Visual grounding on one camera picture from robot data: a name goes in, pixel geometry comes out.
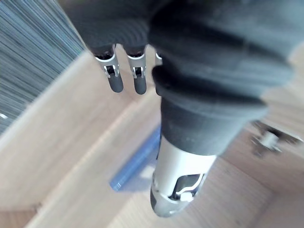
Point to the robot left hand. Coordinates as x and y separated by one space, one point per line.
204 71

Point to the small metal door hinge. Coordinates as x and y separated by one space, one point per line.
269 140

